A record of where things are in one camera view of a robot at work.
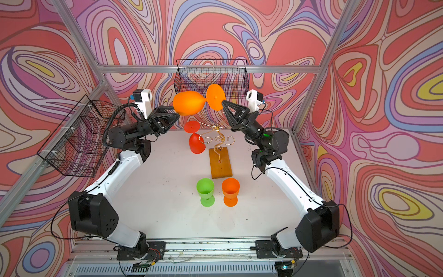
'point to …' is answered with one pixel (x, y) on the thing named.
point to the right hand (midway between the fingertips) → (221, 108)
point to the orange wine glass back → (231, 187)
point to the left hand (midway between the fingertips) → (181, 119)
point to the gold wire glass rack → (220, 154)
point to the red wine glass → (196, 146)
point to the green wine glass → (205, 188)
